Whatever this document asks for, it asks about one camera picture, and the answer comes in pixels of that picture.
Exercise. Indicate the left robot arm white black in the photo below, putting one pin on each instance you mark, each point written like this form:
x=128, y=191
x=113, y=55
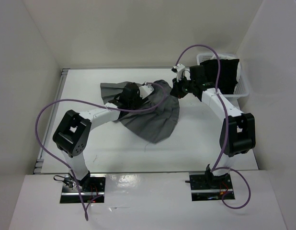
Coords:
x=71, y=135

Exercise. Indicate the grey pleated skirt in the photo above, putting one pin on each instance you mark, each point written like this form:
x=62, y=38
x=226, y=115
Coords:
x=152, y=126

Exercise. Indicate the white plastic basket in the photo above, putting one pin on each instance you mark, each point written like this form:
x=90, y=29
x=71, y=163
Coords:
x=241, y=88

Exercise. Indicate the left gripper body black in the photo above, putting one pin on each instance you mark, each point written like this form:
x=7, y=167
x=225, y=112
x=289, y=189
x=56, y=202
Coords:
x=138, y=102

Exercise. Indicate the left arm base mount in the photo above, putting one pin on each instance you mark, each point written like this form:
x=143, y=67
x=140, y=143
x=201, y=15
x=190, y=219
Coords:
x=93, y=191

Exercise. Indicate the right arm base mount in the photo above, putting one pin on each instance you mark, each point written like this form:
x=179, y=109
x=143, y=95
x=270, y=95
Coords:
x=206, y=187

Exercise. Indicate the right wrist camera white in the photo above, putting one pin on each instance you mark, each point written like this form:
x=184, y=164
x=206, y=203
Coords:
x=179, y=70

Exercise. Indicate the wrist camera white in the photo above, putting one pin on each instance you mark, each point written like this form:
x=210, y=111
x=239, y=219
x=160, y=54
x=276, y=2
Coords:
x=145, y=90
x=179, y=70

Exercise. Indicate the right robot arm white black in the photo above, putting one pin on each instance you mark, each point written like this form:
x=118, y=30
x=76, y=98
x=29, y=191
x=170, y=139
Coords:
x=238, y=128

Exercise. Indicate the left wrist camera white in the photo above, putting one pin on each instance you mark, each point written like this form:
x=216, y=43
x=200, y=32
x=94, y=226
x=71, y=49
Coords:
x=145, y=90

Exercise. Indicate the black skirt in basket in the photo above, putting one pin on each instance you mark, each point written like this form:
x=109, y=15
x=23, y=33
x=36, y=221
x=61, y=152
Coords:
x=228, y=74

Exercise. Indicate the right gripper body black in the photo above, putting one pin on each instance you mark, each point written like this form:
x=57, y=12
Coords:
x=183, y=87

